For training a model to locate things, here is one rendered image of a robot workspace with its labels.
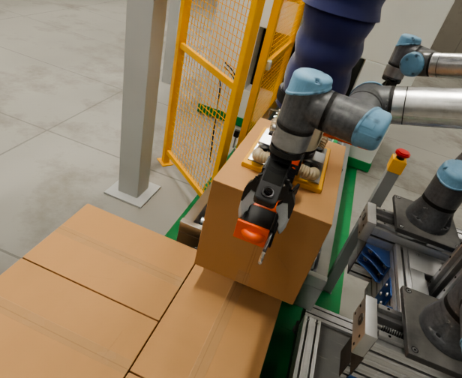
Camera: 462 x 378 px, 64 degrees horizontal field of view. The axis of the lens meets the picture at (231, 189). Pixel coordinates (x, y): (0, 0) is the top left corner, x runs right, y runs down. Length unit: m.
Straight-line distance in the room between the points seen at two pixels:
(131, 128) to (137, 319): 1.38
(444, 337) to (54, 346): 1.13
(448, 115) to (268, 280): 0.84
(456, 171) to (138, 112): 1.76
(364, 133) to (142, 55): 1.75
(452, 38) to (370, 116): 10.73
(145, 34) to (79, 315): 1.48
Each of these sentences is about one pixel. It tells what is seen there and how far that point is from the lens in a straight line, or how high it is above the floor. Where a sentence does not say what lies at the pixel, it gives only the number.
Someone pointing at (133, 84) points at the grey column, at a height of 0.85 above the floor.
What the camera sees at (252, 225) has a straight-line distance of 0.81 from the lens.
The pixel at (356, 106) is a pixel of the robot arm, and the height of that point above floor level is 1.53.
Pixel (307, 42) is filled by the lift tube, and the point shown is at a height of 1.50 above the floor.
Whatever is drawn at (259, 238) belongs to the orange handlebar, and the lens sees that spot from 0.81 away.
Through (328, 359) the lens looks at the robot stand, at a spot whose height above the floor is 0.21.
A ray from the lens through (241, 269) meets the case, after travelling 1.38.
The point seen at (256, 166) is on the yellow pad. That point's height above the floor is 1.09.
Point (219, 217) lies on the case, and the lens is 1.26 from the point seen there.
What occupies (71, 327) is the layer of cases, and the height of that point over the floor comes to 0.54.
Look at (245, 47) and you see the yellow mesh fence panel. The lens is 2.09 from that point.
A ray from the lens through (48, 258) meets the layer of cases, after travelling 1.64.
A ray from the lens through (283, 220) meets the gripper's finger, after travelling 0.83.
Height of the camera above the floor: 1.74
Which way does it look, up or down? 35 degrees down
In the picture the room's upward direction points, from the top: 15 degrees clockwise
